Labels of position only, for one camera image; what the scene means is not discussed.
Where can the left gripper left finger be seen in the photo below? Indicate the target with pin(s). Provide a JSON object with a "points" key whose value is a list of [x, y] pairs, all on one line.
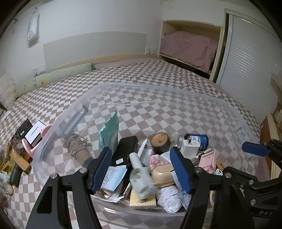
{"points": [[51, 208]]}

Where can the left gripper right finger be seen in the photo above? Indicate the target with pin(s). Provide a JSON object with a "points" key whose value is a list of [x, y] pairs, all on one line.
{"points": [[198, 183]]}

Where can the blue face mask packet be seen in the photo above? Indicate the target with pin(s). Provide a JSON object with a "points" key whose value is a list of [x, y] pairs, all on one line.
{"points": [[113, 177]]}

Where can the white plastic handle tool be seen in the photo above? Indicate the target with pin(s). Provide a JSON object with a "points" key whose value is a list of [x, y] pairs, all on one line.
{"points": [[140, 179]]}

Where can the beige smooth stone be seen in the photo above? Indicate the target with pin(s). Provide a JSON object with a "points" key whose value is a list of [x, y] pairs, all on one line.
{"points": [[10, 189]]}

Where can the cardboard tube with twine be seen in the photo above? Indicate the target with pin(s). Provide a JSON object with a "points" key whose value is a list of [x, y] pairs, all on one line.
{"points": [[76, 145]]}

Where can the white Chanel box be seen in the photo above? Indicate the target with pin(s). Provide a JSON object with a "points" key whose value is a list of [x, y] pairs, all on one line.
{"points": [[34, 131]]}

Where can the pink bunny phone stand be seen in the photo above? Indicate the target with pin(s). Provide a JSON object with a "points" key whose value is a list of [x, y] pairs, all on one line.
{"points": [[31, 148]]}

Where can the black flat box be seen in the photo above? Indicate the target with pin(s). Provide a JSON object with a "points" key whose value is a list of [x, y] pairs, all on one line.
{"points": [[24, 128]]}

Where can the teal box in bin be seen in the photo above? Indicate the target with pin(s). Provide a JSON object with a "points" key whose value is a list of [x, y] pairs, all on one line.
{"points": [[108, 135]]}

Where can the round brown tin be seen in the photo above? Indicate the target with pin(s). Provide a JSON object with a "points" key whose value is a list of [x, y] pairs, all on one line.
{"points": [[160, 143]]}

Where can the black pouch in bin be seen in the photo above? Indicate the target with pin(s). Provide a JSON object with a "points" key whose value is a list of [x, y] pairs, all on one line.
{"points": [[126, 146]]}

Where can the white fluffy pillow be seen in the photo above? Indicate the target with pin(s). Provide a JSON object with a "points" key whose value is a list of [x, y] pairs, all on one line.
{"points": [[7, 91]]}

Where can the clear plastic storage bin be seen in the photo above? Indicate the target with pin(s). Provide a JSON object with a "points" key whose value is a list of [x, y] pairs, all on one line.
{"points": [[144, 110]]}

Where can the green bolster pillow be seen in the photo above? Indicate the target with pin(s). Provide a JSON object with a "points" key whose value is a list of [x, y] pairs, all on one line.
{"points": [[46, 79]]}

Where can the white louvered closet door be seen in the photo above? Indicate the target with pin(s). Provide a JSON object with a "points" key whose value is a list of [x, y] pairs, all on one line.
{"points": [[251, 61]]}

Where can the pink blanket in alcove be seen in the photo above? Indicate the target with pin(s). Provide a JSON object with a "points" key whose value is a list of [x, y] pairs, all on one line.
{"points": [[197, 50]]}

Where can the grey headboard panel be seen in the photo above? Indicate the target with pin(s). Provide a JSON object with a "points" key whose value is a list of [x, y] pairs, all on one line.
{"points": [[92, 45]]}

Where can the hanging white paper bag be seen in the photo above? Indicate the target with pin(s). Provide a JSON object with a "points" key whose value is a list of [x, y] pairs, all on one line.
{"points": [[33, 26]]}

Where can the wall power socket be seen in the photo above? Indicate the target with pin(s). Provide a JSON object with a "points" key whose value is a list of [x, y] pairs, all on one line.
{"points": [[39, 70]]}

